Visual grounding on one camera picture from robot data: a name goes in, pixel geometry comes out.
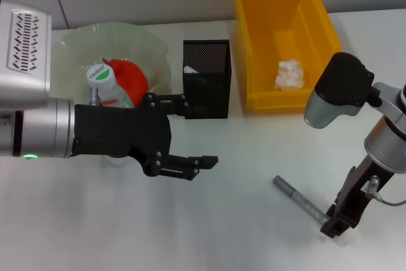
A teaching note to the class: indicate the clear green-label water bottle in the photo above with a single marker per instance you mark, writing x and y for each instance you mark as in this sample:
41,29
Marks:
101,75

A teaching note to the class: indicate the green wavy glass fruit plate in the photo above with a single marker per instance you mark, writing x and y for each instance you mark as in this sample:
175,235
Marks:
76,45

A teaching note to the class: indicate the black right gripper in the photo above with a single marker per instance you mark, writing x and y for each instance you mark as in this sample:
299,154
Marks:
358,191

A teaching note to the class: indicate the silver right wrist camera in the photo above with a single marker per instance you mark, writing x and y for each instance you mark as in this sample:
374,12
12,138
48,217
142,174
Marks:
339,93

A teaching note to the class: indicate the white paper ball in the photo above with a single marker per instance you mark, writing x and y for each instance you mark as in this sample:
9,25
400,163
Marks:
289,75

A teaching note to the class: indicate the black mesh pen holder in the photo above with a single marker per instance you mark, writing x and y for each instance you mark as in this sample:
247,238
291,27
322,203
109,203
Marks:
209,87

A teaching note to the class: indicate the yellow plastic bin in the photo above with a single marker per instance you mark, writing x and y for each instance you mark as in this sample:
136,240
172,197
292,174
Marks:
285,23

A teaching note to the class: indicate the silver grey pen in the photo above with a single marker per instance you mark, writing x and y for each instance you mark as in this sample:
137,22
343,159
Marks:
295,193

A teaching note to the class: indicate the red-orange toy orange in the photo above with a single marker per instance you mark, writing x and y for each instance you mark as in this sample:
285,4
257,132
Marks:
133,77

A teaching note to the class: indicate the mint green utility knife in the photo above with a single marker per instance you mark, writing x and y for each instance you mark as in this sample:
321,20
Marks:
189,70

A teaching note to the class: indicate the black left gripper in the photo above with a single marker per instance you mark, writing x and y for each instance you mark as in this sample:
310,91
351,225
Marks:
123,131

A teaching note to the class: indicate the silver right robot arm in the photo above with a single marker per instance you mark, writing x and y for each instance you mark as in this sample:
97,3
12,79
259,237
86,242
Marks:
387,141

